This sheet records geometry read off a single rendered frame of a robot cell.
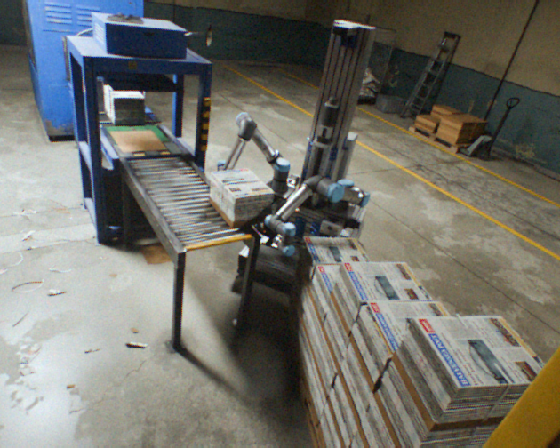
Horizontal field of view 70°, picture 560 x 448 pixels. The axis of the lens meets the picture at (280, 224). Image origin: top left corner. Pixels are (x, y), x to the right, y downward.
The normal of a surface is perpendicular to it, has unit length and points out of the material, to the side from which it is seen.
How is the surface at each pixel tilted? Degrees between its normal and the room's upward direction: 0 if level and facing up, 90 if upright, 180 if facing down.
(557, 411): 90
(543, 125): 90
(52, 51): 90
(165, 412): 0
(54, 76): 90
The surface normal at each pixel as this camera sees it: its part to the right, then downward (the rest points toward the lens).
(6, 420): 0.17, -0.84
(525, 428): -0.97, -0.04
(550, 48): -0.83, 0.15
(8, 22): 0.52, 0.51
